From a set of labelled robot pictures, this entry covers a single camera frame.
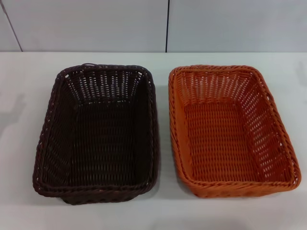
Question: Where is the orange wicker basket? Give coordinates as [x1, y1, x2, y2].
[167, 64, 302, 198]

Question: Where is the dark brown wicker basket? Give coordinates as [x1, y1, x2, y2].
[32, 62, 160, 199]

